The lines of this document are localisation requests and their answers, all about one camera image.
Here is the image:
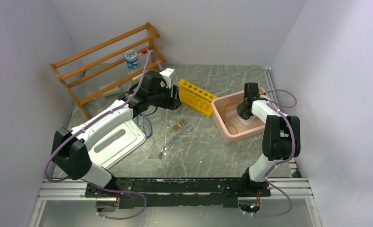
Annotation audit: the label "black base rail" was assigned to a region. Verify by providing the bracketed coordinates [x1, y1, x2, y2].
[85, 175, 271, 209]

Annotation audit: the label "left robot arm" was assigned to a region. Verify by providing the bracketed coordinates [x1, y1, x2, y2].
[48, 68, 181, 197]

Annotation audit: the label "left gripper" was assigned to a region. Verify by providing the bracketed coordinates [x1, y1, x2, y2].
[148, 82, 182, 111]

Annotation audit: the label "white metal tray lid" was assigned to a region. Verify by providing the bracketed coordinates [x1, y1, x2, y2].
[89, 120, 146, 169]

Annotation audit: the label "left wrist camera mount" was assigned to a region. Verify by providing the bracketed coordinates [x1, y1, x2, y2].
[159, 68, 175, 88]

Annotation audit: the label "white plastic packet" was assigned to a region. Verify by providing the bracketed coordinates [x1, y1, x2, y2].
[239, 116, 257, 127]

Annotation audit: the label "tan rubber tubing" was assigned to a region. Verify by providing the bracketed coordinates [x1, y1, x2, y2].
[222, 102, 239, 134]

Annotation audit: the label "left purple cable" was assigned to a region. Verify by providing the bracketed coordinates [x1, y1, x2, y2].
[44, 50, 164, 183]

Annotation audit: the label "orange wooden shelf rack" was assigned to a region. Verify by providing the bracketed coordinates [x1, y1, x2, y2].
[50, 22, 166, 120]

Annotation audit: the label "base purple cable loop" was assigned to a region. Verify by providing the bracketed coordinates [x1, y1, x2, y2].
[95, 192, 149, 220]

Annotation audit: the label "yellow test tube rack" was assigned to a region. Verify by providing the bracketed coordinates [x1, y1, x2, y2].
[178, 79, 218, 117]

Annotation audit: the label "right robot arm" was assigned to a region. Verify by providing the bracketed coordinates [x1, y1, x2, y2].
[236, 82, 301, 196]

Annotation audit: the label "blue white jar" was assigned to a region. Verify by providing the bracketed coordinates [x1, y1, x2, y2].
[124, 50, 139, 69]

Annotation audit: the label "pink plastic bin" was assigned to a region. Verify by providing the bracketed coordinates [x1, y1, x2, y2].
[211, 91, 265, 144]

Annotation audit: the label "blue safety goggles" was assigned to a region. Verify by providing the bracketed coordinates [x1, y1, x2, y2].
[136, 114, 153, 139]

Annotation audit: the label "white eraser block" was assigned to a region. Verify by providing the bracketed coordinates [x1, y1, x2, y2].
[131, 74, 142, 84]

